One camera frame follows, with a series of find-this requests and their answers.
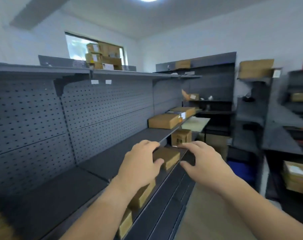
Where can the person's left hand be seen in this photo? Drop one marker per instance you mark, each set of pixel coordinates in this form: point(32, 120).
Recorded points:
point(139, 167)

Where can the person's right hand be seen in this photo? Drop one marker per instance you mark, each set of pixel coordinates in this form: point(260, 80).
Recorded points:
point(211, 169)

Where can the printed brown carton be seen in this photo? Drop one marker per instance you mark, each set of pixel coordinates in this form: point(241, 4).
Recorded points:
point(181, 137)

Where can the brown box white label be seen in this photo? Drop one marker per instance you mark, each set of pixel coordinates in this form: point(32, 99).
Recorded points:
point(194, 96)

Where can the grey metal pegboard shelf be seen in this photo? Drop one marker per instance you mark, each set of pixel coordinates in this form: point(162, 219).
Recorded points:
point(28, 109)

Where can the person's left forearm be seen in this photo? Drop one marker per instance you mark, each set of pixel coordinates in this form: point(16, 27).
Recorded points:
point(96, 217)

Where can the person's right forearm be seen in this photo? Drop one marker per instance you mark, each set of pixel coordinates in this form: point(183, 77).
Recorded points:
point(266, 214)

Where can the dull brown carton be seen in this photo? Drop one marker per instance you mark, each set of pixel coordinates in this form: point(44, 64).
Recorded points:
point(215, 144)

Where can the blue plastic crate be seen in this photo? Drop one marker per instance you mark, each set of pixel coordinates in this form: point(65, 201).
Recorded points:
point(241, 169)

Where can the small beige table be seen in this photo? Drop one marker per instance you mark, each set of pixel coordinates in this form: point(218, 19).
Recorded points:
point(195, 123)

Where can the black handheld device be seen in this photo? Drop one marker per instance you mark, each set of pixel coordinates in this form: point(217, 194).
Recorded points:
point(247, 98)

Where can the brown parcel red mark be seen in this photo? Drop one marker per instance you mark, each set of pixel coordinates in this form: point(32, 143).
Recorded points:
point(298, 179)

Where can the white sticker label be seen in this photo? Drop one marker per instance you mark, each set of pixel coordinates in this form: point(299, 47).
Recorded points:
point(94, 82)
point(108, 81)

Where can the large cardboard carton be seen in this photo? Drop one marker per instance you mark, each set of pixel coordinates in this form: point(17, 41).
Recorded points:
point(112, 63)
point(108, 50)

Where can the wide brown cardboard carton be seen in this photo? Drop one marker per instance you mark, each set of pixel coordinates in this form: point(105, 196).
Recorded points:
point(256, 68)

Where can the small labelled cardboard carton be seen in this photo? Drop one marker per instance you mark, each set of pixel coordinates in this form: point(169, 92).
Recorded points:
point(93, 58)
point(92, 65)
point(93, 48)

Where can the cardboard boxes at window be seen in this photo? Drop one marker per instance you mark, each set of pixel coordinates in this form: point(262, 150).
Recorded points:
point(76, 47)

